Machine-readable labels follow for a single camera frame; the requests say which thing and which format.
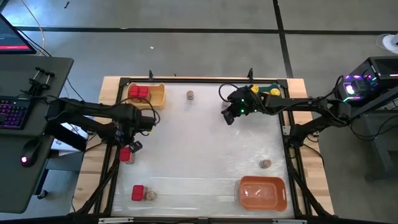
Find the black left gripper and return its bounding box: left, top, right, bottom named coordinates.
left=113, top=119, right=144, bottom=154

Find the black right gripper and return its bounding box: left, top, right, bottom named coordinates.
left=221, top=88, right=264, bottom=126

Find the red block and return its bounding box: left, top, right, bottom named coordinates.
left=131, top=184, right=149, bottom=202
left=119, top=146, right=136, bottom=165
left=129, top=85, right=141, bottom=102

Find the red-lidded patterned paprika tin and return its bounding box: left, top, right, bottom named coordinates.
left=138, top=85, right=152, bottom=103

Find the red block top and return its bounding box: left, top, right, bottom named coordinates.
left=129, top=85, right=141, bottom=102

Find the orange plastic bin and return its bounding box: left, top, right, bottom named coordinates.
left=238, top=175, right=288, bottom=212

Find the teal plastic bin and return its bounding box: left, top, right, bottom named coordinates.
left=243, top=82, right=284, bottom=98

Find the yellow plastic bin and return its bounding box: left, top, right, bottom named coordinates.
left=126, top=82, right=166, bottom=110

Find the white box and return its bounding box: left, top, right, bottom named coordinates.
left=51, top=123, right=91, bottom=156

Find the black computer mouse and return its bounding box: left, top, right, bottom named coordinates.
left=20, top=138, right=42, bottom=168

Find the grey desk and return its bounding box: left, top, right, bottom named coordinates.
left=0, top=55, right=75, bottom=215

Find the backlit black keyboard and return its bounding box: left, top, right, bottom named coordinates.
left=0, top=95, right=33, bottom=131

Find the dark metal equipment stand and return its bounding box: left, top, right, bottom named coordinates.
left=343, top=90, right=398, bottom=181

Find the black lit computer tower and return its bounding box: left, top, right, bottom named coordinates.
left=332, top=55, right=398, bottom=109

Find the black computer monitor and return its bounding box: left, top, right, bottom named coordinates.
left=0, top=14, right=37, bottom=55

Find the white round device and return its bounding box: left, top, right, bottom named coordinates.
left=376, top=32, right=398, bottom=55

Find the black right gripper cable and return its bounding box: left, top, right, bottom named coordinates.
left=218, top=83, right=240, bottom=103

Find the black aluminium table frame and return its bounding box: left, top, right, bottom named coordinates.
left=71, top=68, right=335, bottom=224

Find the silver metal bracket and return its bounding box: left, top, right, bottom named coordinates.
left=98, top=217, right=134, bottom=224
left=272, top=218, right=308, bottom=224

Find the black monitor cable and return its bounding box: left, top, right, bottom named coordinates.
left=17, top=29, right=85, bottom=102

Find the black clamp bracket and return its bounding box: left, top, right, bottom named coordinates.
left=20, top=66, right=56, bottom=100

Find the black computer cable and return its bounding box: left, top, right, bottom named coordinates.
left=345, top=113, right=398, bottom=153

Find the pale yellow floor cable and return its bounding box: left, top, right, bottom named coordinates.
left=19, top=0, right=46, bottom=57

